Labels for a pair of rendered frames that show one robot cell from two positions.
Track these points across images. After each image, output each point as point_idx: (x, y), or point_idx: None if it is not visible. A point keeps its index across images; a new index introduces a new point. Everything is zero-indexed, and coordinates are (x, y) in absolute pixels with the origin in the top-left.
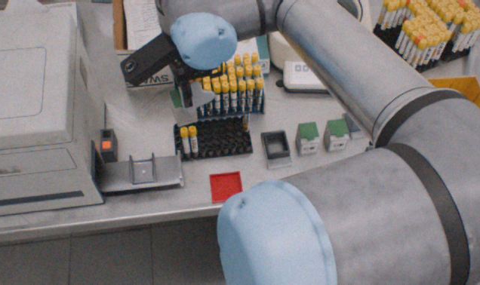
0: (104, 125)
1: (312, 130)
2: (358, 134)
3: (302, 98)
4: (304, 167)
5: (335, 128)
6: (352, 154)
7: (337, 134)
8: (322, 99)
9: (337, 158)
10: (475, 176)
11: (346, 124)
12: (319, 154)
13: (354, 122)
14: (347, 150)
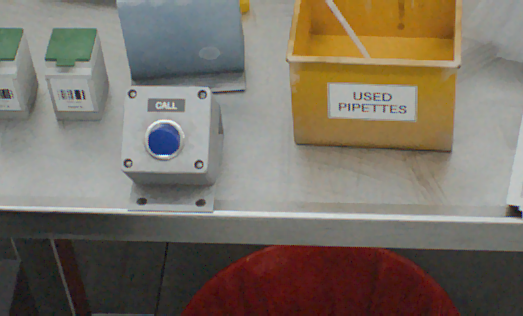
0: None
1: (2, 45)
2: (148, 85)
3: (61, 0)
4: None
5: (61, 46)
6: (117, 130)
7: (59, 59)
8: (108, 6)
9: (75, 134)
10: None
11: (92, 39)
12: (35, 121)
13: (126, 44)
14: (109, 119)
